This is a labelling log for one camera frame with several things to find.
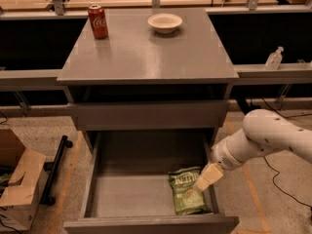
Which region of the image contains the black wheeled stand leg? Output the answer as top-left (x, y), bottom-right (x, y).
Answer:
top-left (40, 136), bottom-right (73, 206)

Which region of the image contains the grey drawer cabinet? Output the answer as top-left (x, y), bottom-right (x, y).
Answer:
top-left (58, 8), bottom-right (238, 147)

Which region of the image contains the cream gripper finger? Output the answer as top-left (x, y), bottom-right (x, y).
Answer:
top-left (193, 163), bottom-right (223, 192)

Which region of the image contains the open grey middle drawer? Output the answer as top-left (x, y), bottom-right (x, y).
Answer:
top-left (64, 130), bottom-right (239, 234)

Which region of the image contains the green jalapeno chip bag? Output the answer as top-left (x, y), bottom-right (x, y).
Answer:
top-left (169, 167), bottom-right (212, 215)

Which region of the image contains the brown cardboard box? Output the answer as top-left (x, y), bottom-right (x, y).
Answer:
top-left (0, 129), bottom-right (48, 232)

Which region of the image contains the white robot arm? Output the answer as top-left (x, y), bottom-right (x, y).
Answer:
top-left (194, 109), bottom-right (312, 192)

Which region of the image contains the red Coca-Cola can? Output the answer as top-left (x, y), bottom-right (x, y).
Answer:
top-left (88, 4), bottom-right (108, 39)

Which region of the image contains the black floor cable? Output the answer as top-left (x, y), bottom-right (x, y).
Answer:
top-left (252, 97), bottom-right (312, 210)

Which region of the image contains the white paper bowl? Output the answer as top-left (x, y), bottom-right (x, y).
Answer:
top-left (147, 14), bottom-right (182, 34)

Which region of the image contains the closed grey top drawer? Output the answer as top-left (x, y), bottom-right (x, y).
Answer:
top-left (67, 100), bottom-right (227, 131)

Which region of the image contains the clear sanitizer pump bottle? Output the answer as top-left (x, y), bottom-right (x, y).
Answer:
top-left (265, 46), bottom-right (284, 70)

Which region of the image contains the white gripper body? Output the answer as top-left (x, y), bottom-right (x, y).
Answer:
top-left (211, 137), bottom-right (243, 171)

